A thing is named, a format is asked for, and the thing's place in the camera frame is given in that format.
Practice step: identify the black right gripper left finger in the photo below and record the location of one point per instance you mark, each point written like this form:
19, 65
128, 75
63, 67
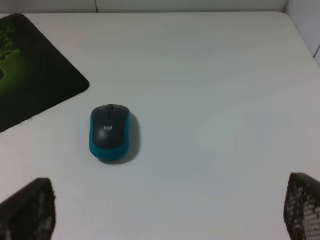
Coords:
30, 213

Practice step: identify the black green mouse pad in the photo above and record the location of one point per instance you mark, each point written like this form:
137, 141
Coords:
34, 75

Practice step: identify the black blue computer mouse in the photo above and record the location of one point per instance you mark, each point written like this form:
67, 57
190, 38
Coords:
109, 135

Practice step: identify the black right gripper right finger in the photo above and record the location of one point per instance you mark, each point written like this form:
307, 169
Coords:
302, 207

